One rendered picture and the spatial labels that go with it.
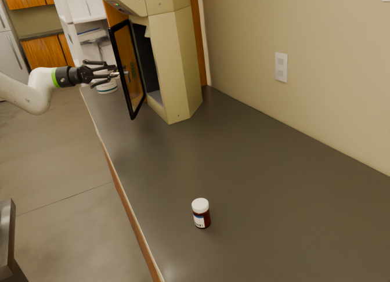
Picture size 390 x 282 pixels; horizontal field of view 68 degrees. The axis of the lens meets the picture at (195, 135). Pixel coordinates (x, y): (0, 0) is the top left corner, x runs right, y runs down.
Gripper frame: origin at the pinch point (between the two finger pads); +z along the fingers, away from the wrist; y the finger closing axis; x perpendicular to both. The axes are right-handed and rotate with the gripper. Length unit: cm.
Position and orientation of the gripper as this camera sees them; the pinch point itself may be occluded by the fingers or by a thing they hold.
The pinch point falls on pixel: (116, 70)
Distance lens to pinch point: 137.3
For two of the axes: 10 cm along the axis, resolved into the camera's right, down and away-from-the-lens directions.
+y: -1.3, -8.7, -4.7
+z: 9.9, -1.0, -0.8
